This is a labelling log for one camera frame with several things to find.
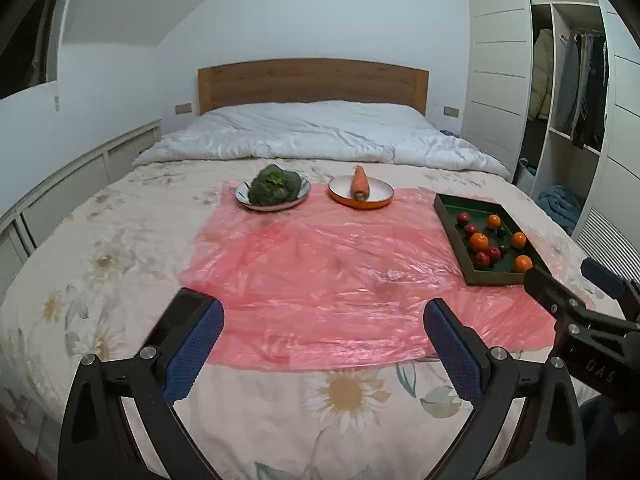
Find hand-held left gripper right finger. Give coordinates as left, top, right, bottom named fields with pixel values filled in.
left=423, top=298, right=587, bottom=480

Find white wardrobe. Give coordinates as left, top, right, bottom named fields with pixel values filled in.
left=465, top=0, right=640, bottom=281

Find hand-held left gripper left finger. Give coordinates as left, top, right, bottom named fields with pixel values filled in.
left=57, top=299, right=224, bottom=480

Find white bag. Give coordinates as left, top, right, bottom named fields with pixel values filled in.
left=515, top=157, right=537, bottom=191

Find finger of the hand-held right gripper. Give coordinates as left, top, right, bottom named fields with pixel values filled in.
left=523, top=266, right=591, bottom=341
left=582, top=257, right=640, bottom=321

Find pink plastic sheet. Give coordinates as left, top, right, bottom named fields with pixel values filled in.
left=179, top=180, right=598, bottom=372

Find blue blanket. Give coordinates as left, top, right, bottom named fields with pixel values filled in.
left=537, top=185, right=583, bottom=233

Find dark hanging clothes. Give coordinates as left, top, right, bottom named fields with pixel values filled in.
left=555, top=30, right=610, bottom=148

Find orange rimmed white plate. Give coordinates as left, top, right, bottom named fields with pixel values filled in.
left=328, top=176, right=395, bottom=209

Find white vent grille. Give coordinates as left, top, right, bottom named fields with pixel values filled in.
left=577, top=207, right=640, bottom=271

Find green rectangular tray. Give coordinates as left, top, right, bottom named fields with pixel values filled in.
left=433, top=192, right=551, bottom=287

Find white duvet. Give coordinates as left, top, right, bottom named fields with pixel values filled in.
left=132, top=101, right=511, bottom=177

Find light green hanging jacket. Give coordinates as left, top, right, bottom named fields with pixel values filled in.
left=531, top=29, right=555, bottom=121

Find wooden headboard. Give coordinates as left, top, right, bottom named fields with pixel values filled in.
left=197, top=58, right=430, bottom=117

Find carrot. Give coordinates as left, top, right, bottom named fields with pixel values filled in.
left=350, top=165, right=371, bottom=203

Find dark window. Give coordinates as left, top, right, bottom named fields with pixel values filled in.
left=0, top=0, right=76, bottom=101

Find leafy green vegetable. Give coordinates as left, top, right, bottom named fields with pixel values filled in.
left=248, top=163, right=303, bottom=206

